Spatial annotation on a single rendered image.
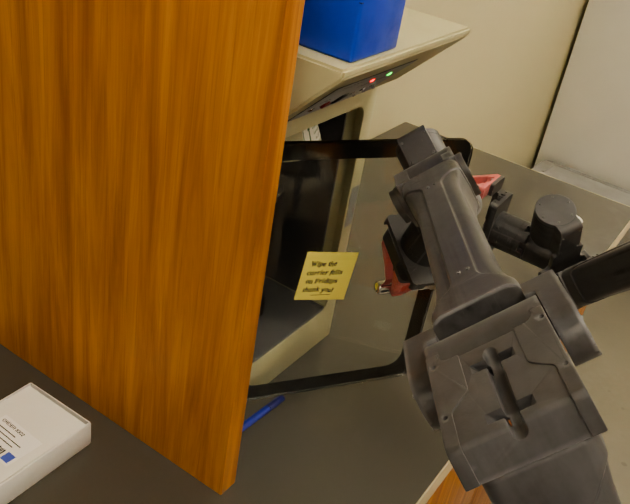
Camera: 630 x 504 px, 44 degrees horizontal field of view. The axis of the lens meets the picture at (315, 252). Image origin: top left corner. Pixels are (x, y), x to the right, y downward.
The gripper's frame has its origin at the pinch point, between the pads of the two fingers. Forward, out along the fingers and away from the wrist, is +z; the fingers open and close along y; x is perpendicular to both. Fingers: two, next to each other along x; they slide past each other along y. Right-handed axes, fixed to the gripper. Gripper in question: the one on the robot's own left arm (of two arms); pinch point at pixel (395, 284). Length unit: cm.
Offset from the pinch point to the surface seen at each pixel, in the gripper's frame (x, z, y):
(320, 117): -7.7, -9.9, -20.5
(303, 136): -8.8, -5.8, -20.9
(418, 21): 4.2, -21.4, -26.3
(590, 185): 218, 158, -122
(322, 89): -16.3, -26.7, -9.6
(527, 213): 73, 49, -40
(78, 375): -38.8, 26.2, -4.8
